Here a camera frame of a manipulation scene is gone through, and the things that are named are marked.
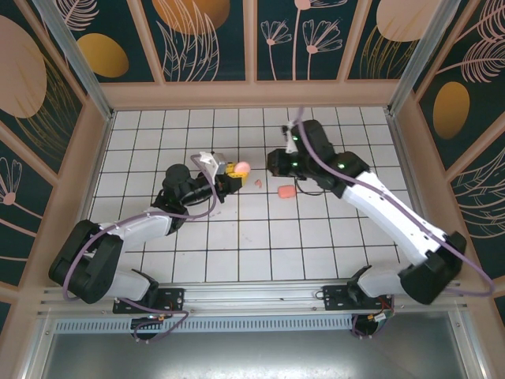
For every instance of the pink round earbud charging case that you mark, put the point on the pink round earbud charging case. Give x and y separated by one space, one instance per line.
241 167

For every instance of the coral pink earbud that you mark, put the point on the coral pink earbud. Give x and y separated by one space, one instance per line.
258 183

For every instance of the pink rectangular earbud charging case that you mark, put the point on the pink rectangular earbud charging case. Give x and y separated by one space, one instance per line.
286 192

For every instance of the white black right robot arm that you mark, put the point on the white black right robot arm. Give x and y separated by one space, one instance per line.
394 221

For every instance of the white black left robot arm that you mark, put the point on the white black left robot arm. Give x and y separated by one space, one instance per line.
134 233

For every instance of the grey metal panel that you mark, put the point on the grey metal panel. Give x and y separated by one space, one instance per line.
252 355

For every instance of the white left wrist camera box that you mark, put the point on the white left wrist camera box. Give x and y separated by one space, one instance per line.
215 163

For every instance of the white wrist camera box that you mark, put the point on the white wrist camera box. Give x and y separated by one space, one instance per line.
291 149
215 163

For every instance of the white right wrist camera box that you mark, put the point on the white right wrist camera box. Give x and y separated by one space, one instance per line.
291 149

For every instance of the aluminium table side rail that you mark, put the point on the aluminium table side rail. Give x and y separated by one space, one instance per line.
403 158
98 158

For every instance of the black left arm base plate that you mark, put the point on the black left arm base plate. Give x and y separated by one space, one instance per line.
169 300

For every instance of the aluminium mounting rail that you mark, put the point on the aluminium mounting rail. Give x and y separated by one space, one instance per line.
252 294

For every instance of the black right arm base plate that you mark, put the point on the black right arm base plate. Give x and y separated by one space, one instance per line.
335 300

